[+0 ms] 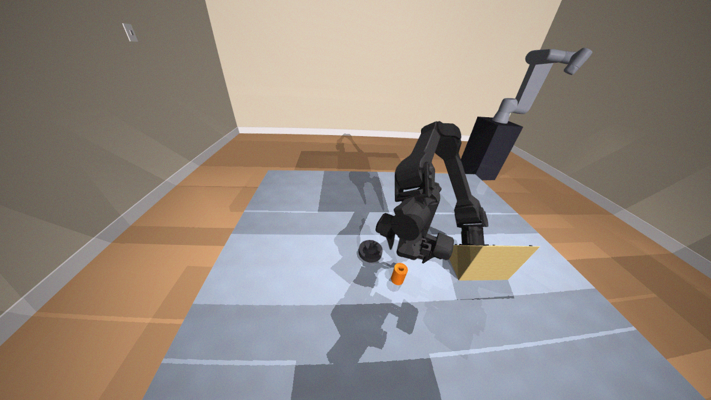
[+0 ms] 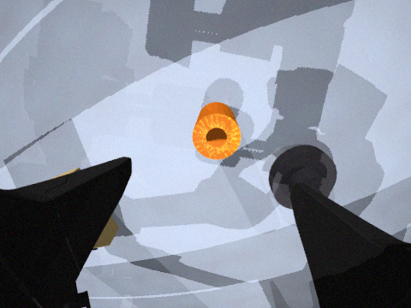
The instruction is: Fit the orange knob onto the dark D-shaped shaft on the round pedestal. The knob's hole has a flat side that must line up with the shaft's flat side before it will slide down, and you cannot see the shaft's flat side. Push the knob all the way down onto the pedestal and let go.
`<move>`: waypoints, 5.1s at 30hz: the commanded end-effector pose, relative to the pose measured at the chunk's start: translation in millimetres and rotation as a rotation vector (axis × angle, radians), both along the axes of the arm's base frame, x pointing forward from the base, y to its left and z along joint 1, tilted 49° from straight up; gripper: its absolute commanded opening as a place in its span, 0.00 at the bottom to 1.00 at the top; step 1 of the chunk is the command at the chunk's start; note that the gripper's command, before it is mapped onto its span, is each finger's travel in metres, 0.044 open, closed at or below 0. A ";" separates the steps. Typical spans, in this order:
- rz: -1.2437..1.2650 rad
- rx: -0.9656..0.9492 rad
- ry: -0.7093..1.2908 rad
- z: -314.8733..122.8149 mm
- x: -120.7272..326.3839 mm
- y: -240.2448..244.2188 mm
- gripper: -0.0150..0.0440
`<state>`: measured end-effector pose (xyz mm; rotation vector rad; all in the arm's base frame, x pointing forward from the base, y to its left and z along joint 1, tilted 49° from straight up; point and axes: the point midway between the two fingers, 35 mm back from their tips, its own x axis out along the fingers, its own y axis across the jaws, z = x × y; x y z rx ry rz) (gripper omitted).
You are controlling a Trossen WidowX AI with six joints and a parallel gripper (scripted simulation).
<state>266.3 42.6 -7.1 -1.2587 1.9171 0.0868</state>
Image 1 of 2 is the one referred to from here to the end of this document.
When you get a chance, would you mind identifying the orange tapered knob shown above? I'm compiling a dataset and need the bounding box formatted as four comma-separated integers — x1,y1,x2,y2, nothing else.
391,263,408,285

